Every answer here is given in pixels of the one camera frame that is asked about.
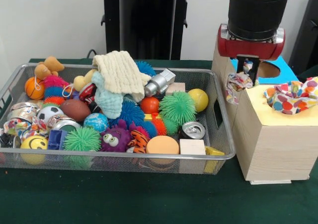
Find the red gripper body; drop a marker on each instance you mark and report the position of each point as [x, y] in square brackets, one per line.
[251, 49]

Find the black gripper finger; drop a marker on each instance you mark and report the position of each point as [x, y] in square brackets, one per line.
[241, 65]
[255, 70]

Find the colourful floral print cloth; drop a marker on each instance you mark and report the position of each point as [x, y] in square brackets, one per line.
[237, 84]

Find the polka dot cloth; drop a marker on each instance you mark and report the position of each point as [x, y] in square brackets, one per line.
[293, 99]

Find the cream knitted cloth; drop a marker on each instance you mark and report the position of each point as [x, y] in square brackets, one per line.
[119, 72]

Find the brown plush toy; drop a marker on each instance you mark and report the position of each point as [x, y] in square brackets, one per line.
[47, 66]

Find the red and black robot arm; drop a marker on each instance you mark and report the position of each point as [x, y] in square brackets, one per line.
[258, 10]

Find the wooden box with three holes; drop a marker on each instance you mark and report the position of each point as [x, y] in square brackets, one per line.
[273, 144]

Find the clear mesh bin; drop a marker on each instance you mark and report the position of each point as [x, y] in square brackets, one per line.
[124, 162]

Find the plain yellow ball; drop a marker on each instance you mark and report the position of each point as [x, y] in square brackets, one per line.
[198, 100]

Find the black chair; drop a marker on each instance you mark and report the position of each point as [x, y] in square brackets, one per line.
[308, 35]

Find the green spiky ball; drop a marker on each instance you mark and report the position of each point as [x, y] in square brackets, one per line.
[178, 107]
[82, 140]

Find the mint green knitted cloth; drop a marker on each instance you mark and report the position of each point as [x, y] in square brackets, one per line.
[107, 102]

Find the purple spiky ball with eyes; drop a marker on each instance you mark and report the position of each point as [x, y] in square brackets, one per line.
[115, 140]

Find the small orange basketball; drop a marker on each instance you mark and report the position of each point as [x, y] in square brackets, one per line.
[34, 90]

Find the yellow smiley ball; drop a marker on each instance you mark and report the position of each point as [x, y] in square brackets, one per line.
[34, 148]

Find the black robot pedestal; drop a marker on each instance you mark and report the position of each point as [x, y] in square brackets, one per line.
[144, 25]

